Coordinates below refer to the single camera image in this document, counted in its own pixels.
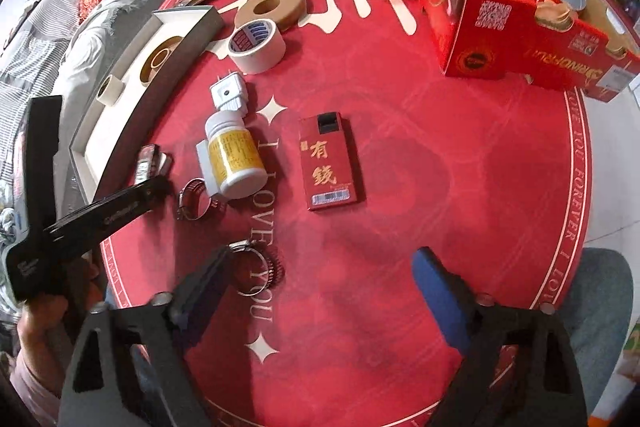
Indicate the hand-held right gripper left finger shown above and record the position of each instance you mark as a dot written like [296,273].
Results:
[202,289]

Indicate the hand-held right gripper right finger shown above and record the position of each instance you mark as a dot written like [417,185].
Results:
[440,297]

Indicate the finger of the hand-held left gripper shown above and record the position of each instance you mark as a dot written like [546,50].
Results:
[115,212]

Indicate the shallow white box tray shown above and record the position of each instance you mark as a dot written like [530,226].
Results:
[125,117]

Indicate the white power plug adapter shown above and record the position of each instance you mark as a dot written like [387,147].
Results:
[229,94]

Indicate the small red card box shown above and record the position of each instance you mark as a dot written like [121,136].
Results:
[330,162]

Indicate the white tape roll striped label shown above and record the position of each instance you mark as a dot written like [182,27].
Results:
[257,44]

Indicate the person's left hand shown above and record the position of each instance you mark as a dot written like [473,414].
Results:
[40,324]

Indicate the grey striped blanket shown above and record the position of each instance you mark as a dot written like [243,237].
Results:
[30,67]

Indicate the small cream tape roll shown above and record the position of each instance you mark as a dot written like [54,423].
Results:
[111,89]

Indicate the white pill bottle yellow label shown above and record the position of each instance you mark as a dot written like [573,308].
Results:
[235,157]

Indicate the person's leg in jeans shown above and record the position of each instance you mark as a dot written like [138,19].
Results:
[595,317]

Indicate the brown tape roll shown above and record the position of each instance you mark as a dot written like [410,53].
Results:
[160,57]

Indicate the grey sofa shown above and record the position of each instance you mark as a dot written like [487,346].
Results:
[115,17]

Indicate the red cardboard box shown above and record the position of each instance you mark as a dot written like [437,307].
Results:
[505,37]

